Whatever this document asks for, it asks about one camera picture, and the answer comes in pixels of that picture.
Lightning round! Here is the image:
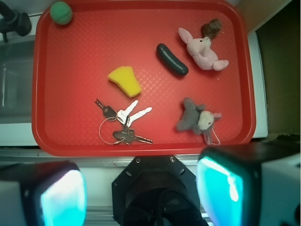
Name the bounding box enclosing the red plastic tray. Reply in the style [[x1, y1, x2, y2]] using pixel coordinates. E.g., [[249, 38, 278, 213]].
[[32, 0, 256, 156]]

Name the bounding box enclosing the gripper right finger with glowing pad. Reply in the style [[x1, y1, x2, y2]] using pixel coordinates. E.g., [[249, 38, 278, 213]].
[[196, 141, 301, 226]]

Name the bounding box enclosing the dark green toy cucumber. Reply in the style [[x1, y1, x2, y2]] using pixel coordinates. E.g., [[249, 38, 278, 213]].
[[156, 43, 189, 76]]

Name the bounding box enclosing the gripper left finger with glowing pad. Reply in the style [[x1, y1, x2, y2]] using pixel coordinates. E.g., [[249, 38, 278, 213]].
[[0, 161, 87, 226]]

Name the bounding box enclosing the green foam ball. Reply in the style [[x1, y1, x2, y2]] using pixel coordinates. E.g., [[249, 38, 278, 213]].
[[50, 1, 73, 25]]

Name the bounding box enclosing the brown fuzzy lump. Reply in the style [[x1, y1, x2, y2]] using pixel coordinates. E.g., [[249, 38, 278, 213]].
[[201, 18, 222, 39]]

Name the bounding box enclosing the bunch of keys on ring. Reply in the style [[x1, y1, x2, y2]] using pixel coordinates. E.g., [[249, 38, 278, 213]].
[[95, 99, 153, 145]]

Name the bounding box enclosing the yellow sponge wedge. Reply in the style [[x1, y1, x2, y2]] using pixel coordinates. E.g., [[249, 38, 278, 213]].
[[107, 66, 142, 98]]

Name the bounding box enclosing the pink plush bunny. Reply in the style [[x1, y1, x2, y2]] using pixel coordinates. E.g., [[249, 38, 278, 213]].
[[178, 28, 229, 71]]

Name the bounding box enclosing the white side panel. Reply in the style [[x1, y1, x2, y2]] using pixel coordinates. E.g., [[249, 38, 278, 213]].
[[248, 32, 268, 138]]

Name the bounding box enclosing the black clamp knob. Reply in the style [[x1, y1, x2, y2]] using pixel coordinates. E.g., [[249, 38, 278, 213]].
[[0, 1, 32, 43]]

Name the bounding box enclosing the black octagonal mount base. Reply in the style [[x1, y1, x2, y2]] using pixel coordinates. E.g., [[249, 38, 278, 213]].
[[111, 156, 208, 226]]

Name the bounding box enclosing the grey plush donkey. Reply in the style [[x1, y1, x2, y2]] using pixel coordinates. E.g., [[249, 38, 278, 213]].
[[176, 97, 222, 145]]

